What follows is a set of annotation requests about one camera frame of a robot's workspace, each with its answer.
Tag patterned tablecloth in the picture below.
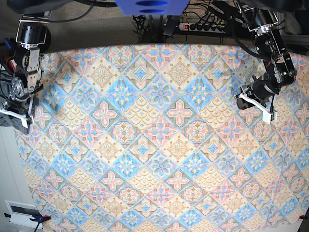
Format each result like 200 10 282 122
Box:
16 44 309 232

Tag grey t-shirt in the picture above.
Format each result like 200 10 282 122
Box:
0 80 15 127

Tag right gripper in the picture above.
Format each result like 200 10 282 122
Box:
0 81 41 134

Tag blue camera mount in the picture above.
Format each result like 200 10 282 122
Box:
115 0 190 16

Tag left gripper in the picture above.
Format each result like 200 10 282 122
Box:
234 75 287 123

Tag white wall box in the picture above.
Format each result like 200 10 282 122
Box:
4 200 41 229

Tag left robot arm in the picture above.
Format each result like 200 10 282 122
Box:
233 0 297 124

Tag blue clamp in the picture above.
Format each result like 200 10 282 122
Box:
3 38 17 56

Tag red clamp bottom right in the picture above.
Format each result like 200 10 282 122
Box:
298 215 308 220

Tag white power strip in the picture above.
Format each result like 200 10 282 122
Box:
178 20 226 33

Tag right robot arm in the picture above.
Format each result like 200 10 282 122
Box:
0 13 51 134

